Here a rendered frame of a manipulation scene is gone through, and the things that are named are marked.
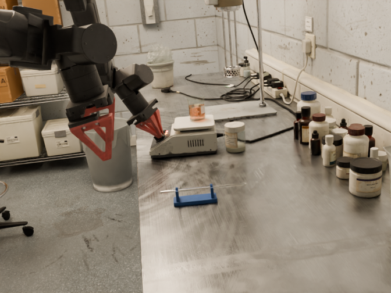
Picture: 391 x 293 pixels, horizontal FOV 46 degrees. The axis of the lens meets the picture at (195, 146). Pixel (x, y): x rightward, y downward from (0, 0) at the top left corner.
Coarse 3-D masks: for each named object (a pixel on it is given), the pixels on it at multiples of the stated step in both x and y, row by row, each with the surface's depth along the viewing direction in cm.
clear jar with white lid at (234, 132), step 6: (228, 126) 133; (234, 126) 132; (240, 126) 132; (228, 132) 133; (234, 132) 132; (240, 132) 132; (228, 138) 133; (234, 138) 132; (240, 138) 133; (228, 144) 134; (234, 144) 133; (240, 144) 133; (228, 150) 135; (234, 150) 133; (240, 150) 134
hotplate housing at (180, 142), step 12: (180, 132) 135; (192, 132) 134; (204, 132) 133; (168, 144) 134; (180, 144) 134; (192, 144) 134; (204, 144) 134; (216, 144) 134; (156, 156) 135; (168, 156) 135
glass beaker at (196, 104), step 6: (192, 96) 139; (198, 96) 139; (204, 96) 137; (192, 102) 135; (198, 102) 135; (204, 102) 137; (192, 108) 136; (198, 108) 135; (204, 108) 137; (192, 114) 136; (198, 114) 136; (204, 114) 137; (192, 120) 137; (198, 120) 136
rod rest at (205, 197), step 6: (174, 198) 107; (180, 198) 106; (186, 198) 106; (192, 198) 106; (198, 198) 106; (204, 198) 105; (210, 198) 105; (216, 198) 105; (174, 204) 105; (180, 204) 105; (186, 204) 105; (192, 204) 105; (198, 204) 105
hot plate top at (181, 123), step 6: (180, 120) 140; (186, 120) 139; (204, 120) 137; (210, 120) 137; (174, 126) 134; (180, 126) 134; (186, 126) 133; (192, 126) 133; (198, 126) 132; (204, 126) 132; (210, 126) 132
